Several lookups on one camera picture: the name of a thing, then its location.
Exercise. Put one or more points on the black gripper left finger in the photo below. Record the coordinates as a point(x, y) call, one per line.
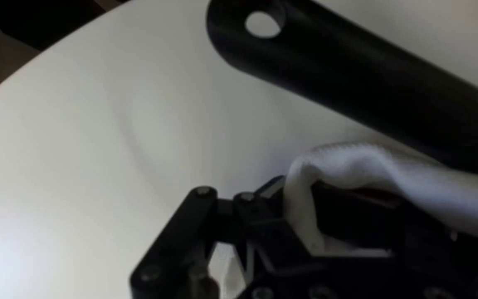
point(195, 232)

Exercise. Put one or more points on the white towel with red stripes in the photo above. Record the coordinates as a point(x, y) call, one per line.
point(416, 176)

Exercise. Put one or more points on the black frying pan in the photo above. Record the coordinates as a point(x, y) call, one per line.
point(361, 66)

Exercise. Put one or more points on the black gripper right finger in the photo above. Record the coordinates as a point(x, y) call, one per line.
point(444, 271)

